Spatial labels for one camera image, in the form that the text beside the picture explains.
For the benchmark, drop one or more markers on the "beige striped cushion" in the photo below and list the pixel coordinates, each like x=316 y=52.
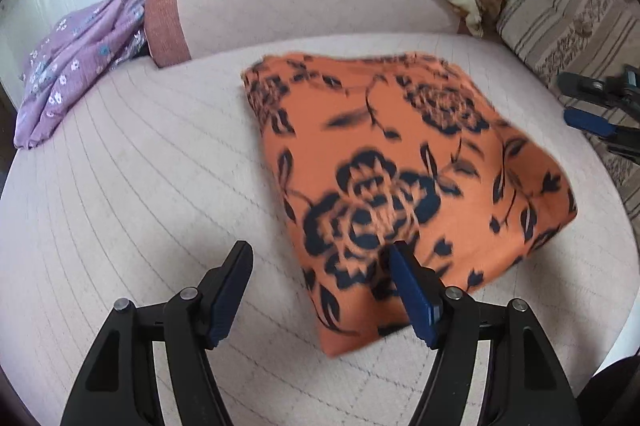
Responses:
x=595 y=38

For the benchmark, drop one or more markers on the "pink bolster cushion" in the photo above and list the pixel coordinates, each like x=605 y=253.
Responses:
x=300 y=0

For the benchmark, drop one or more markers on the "orange black floral garment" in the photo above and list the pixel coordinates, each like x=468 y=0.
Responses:
x=367 y=152

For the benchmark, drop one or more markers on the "pink quilted mattress cover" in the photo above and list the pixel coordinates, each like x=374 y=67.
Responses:
x=155 y=174

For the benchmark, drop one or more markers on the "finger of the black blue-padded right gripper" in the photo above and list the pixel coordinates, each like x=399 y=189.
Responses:
x=620 y=91
x=618 y=140

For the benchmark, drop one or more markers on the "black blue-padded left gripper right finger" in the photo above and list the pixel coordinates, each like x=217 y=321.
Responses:
x=501 y=347

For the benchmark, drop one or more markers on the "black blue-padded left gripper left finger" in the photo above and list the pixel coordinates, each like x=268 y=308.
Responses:
x=116 y=384

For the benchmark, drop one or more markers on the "purple floral cloth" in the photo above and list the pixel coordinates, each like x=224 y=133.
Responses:
x=80 y=49

